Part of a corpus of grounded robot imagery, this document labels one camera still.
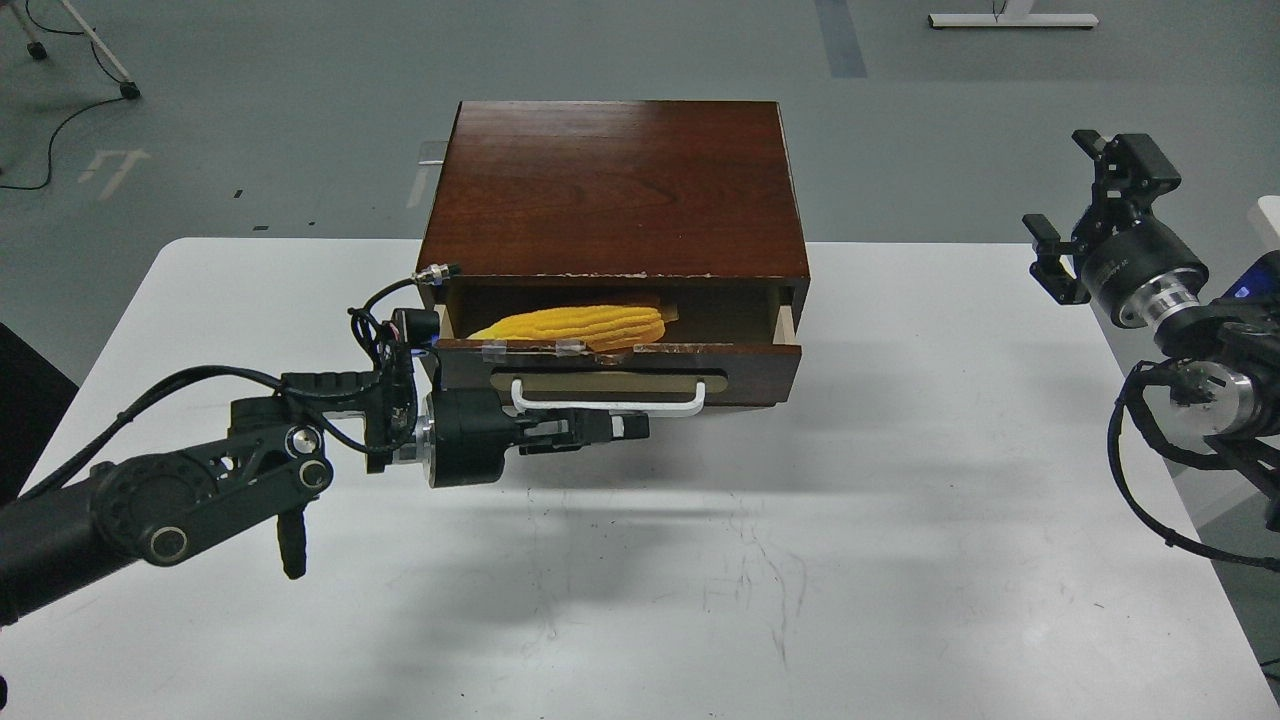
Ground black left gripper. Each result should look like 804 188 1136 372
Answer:
428 389 650 489

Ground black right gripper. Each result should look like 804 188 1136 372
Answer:
1021 129 1210 329

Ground wooden drawer with white handle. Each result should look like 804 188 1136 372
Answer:
433 286 803 407

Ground yellow corn cob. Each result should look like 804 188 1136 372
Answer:
468 304 666 352

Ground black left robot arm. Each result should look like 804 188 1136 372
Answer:
1 297 650 625

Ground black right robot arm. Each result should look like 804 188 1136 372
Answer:
1021 129 1279 571

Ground dark wooden cabinet box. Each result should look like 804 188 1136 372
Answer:
416 100 812 319

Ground white desk foot bar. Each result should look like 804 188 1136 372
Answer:
927 1 1100 29

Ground white wheeled stand leg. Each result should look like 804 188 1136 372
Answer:
6 1 142 101

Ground black floor cable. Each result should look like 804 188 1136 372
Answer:
0 0 125 192

